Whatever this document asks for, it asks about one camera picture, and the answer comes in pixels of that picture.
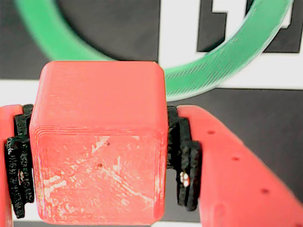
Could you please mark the red cube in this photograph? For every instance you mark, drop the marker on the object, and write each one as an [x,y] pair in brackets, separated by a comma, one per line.
[99,142]

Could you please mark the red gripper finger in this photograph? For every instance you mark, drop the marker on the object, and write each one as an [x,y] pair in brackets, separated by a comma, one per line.
[225,177]
[7,123]

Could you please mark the black white marker mat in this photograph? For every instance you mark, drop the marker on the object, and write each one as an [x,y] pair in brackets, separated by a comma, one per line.
[260,113]

